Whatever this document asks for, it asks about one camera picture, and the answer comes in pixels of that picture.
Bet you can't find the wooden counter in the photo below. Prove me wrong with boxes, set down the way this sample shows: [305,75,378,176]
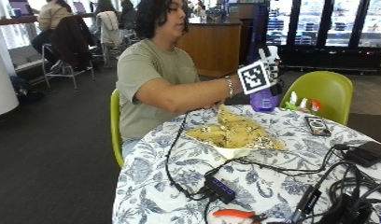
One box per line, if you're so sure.
[176,17,244,78]

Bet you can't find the black usb hub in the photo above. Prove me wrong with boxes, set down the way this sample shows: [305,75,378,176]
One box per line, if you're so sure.
[203,175,239,205]

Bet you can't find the light jacket on stool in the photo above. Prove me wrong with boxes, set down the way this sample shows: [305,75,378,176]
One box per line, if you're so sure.
[95,10,126,48]

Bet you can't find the dark backpack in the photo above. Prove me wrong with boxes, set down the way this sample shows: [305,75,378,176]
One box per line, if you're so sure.
[10,75,47,102]

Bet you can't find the purple plastic bottle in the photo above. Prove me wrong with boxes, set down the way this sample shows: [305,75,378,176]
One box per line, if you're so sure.
[249,89,283,113]

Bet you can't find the metal bar stool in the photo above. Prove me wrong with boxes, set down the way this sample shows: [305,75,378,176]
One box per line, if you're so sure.
[40,43,96,91]

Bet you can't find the silver bracelet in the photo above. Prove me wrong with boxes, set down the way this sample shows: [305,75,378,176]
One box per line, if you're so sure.
[224,76,236,98]

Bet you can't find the black glass door cooler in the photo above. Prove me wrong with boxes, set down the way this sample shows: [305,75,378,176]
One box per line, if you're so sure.
[257,0,381,75]

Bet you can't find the white paper bowl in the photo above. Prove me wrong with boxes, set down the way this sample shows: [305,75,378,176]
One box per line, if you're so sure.
[209,145,256,161]

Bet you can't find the blue floral tablecloth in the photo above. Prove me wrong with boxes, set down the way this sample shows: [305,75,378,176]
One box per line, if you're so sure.
[111,104,381,224]

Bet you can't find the bundle of black cables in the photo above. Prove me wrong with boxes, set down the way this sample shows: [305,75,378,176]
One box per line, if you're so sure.
[223,143,381,224]

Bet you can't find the dark jacket on stool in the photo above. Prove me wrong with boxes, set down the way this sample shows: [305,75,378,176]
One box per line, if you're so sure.
[48,14,98,71]

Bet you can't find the yellow patterned cloth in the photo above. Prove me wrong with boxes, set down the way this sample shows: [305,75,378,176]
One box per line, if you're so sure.
[183,105,288,152]

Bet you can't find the black smartphone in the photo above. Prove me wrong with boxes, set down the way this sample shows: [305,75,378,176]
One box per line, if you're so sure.
[304,115,333,137]

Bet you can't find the white marker cube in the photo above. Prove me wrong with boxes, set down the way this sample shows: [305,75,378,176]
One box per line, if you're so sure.
[237,46,283,96]

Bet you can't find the orange handled pliers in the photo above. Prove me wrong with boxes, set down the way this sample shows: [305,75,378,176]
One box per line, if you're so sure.
[212,208,268,224]

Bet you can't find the green plastic chair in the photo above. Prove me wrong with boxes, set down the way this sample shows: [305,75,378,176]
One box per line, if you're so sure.
[108,89,126,169]
[279,70,354,126]

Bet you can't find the green bottle with white cap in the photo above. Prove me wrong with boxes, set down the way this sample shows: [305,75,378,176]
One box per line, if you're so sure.
[284,91,300,112]

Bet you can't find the black flat box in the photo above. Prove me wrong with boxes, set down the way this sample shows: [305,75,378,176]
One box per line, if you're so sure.
[344,140,381,168]

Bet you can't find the small bottle with red cap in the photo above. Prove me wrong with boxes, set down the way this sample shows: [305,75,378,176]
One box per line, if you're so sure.
[309,99,322,114]

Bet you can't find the black adapter device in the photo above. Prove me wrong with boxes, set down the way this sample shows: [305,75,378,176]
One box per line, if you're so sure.
[289,184,324,224]

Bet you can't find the long black cable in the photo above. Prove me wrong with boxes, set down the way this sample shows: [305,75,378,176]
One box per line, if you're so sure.
[164,111,213,202]

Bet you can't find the person in green shirt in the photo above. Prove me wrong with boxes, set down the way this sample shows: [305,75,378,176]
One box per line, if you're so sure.
[115,0,244,158]

